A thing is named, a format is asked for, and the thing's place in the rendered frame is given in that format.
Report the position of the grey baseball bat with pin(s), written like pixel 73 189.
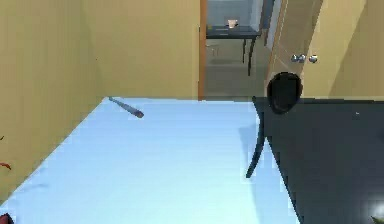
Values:
pixel 128 107

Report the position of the black table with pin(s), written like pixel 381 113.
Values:
pixel 233 32

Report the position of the black oval object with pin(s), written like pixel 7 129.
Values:
pixel 284 92

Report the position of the pale cup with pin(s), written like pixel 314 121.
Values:
pixel 232 23

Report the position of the tan room door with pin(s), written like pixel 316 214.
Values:
pixel 290 46

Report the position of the silver round door knob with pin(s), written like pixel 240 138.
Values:
pixel 313 59
pixel 298 58

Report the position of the dark grey table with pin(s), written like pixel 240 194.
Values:
pixel 326 156

